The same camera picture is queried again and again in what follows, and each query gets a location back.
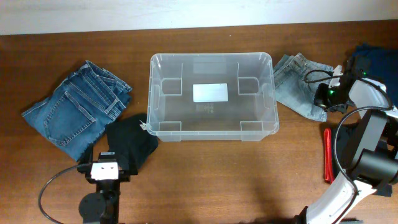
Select clear plastic storage bin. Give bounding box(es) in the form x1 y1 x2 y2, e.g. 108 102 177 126
146 52 279 142

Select black garment with red trim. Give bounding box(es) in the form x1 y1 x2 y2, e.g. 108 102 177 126
323 123 393 197

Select light grey jeans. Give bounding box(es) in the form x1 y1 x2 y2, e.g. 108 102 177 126
274 53 333 122

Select white label in bin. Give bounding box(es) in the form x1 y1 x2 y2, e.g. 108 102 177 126
193 83 228 103

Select dark blue shirt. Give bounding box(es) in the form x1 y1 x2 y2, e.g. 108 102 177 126
352 44 397 106

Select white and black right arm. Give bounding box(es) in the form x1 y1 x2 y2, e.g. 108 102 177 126
293 55 397 223

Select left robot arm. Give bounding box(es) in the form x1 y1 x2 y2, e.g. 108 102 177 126
77 152 130 224

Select folded black Nike garment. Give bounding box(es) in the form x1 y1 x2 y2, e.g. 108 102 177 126
105 113 159 175

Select folded blue denim jeans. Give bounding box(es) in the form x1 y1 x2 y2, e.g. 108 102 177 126
22 60 132 161

